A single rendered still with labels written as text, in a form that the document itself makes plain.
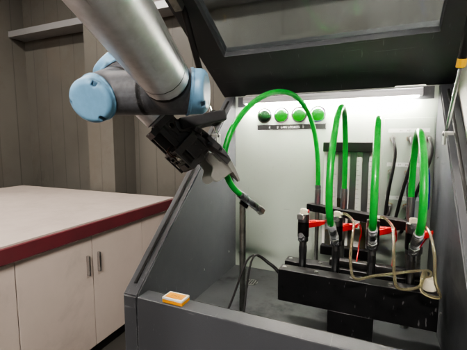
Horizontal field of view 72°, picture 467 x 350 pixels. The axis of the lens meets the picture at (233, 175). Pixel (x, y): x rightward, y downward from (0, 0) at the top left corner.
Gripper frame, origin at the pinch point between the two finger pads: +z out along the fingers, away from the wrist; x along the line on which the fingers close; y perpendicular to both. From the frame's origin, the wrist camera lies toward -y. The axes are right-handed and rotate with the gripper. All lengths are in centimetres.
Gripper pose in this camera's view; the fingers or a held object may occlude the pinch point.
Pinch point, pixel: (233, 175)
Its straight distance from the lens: 73.4
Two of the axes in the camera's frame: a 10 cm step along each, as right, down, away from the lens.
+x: 4.8, -1.3, -8.7
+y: -5.5, 7.2, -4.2
